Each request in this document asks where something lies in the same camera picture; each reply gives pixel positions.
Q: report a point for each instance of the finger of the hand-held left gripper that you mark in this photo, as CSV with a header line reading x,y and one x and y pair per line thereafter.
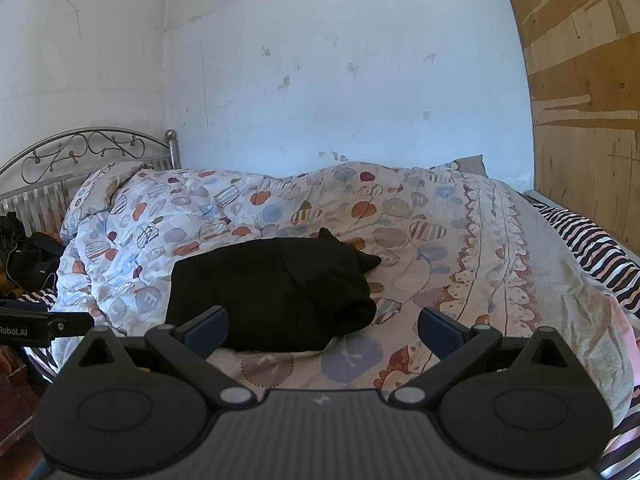
x,y
70,324

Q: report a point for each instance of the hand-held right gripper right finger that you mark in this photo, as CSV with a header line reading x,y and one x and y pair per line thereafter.
x,y
442,332

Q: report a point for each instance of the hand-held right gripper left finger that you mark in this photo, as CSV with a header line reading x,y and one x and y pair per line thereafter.
x,y
205,330

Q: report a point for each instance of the black sweater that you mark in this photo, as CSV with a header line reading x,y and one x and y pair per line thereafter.
x,y
270,295

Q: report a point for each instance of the dark clothes pile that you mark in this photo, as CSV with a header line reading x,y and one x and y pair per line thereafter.
x,y
35,260

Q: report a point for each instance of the patterned quilt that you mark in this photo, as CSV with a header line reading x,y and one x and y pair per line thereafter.
x,y
450,260

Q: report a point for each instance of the grey pillow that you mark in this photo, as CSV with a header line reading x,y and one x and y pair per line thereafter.
x,y
471,165

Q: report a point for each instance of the striped bedsheet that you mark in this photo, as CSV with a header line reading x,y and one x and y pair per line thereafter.
x,y
595,250

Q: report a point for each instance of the metal headboard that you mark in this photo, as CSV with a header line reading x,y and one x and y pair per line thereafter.
x,y
172,152

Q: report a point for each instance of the wooden board panel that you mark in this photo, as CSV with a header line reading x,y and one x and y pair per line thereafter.
x,y
590,85

